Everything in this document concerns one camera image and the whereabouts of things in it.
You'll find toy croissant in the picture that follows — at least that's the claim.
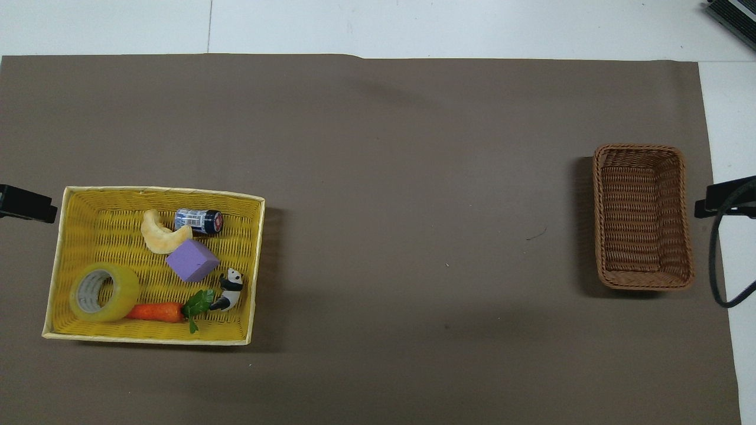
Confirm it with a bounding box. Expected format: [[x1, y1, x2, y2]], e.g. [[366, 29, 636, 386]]
[[141, 209, 194, 255]]

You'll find panda figurine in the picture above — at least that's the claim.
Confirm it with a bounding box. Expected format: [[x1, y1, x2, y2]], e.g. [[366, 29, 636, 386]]
[[209, 268, 244, 312]]

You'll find black stand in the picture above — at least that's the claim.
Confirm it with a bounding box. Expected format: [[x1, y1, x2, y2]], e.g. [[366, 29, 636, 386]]
[[694, 175, 756, 220]]

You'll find yellow tape roll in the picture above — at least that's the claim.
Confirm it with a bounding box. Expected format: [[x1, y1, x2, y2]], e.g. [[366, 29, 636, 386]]
[[69, 262, 141, 323]]

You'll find brown wicker basket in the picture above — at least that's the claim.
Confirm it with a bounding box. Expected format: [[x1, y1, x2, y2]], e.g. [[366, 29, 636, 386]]
[[592, 143, 695, 291]]

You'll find black left clamp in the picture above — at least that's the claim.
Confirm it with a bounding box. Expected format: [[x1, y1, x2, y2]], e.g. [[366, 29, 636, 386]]
[[0, 184, 58, 224]]

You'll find purple foam block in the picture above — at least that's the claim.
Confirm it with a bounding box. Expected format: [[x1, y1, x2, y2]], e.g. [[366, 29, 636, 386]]
[[165, 239, 220, 283]]

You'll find yellow woven basket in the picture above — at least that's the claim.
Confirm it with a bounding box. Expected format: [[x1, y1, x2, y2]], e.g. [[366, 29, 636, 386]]
[[42, 187, 266, 346]]

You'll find toy carrot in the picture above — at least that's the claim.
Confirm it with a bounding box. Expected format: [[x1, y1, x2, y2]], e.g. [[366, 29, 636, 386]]
[[126, 289, 216, 335]]

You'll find black cable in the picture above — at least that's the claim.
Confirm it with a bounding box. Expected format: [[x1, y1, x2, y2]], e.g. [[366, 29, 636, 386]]
[[709, 179, 756, 309]]

